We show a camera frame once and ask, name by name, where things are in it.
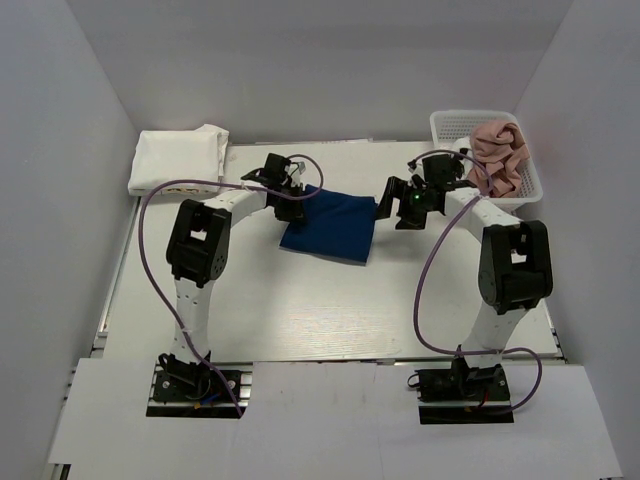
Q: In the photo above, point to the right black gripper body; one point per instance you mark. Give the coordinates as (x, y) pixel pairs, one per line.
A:
(416, 197)

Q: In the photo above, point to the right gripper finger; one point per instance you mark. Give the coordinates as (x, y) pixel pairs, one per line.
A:
(411, 217)
(394, 190)

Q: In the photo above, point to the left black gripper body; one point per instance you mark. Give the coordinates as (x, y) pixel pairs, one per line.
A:
(282, 210)

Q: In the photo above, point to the blue t shirt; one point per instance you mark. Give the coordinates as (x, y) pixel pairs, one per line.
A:
(338, 226)

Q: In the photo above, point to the pink t shirt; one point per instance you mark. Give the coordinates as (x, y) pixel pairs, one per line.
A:
(500, 146)

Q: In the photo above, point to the white t shirt stack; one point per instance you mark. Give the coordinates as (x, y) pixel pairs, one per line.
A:
(165, 155)

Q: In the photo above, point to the white black printed t shirt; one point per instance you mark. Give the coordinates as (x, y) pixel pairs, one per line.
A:
(462, 145)

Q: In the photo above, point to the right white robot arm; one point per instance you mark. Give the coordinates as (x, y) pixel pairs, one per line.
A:
(515, 271)

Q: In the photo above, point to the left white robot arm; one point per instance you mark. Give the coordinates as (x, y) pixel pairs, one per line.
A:
(198, 253)

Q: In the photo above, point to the white plastic basket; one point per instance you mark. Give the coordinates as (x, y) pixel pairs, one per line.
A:
(448, 126)

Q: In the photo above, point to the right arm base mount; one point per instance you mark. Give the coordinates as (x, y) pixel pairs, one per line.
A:
(462, 396)

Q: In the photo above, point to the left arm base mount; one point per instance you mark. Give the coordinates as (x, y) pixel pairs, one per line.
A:
(173, 398)

